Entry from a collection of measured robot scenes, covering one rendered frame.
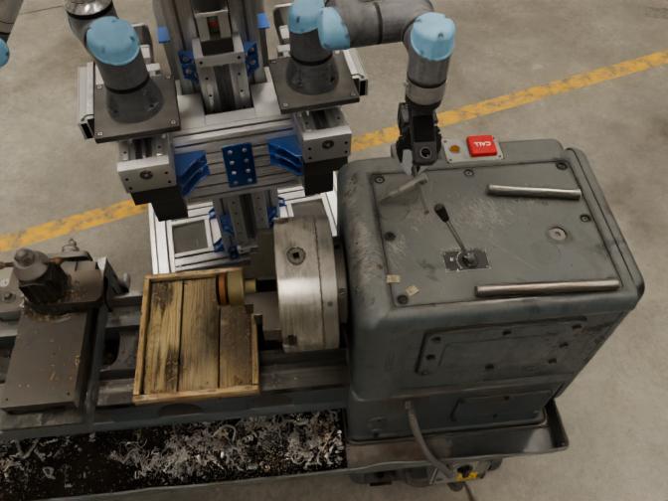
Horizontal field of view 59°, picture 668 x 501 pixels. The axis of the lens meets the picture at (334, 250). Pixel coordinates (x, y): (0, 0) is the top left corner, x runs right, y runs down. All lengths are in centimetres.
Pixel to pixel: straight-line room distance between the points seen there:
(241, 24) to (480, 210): 87
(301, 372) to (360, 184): 50
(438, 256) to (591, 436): 147
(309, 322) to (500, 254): 42
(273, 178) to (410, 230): 74
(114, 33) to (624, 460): 222
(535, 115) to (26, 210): 270
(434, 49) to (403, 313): 49
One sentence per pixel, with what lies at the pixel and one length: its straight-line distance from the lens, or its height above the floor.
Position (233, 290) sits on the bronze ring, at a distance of 137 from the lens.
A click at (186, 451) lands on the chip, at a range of 180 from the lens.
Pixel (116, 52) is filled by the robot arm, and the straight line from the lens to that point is 160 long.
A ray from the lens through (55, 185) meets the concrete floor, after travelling 333.
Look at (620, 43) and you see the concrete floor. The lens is 427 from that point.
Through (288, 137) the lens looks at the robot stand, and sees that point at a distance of 179.
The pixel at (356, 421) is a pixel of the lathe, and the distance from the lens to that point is 168.
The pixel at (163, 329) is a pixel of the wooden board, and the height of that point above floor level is 88.
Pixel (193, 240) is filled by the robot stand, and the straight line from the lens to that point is 262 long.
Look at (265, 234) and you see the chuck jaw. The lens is 134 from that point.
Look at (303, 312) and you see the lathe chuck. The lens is 126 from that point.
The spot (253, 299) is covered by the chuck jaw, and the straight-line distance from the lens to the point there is 136.
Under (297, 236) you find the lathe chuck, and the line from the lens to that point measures 128.
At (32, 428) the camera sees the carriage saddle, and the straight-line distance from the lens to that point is 159.
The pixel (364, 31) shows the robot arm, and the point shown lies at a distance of 116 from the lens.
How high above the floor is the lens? 227
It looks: 55 degrees down
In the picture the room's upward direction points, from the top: straight up
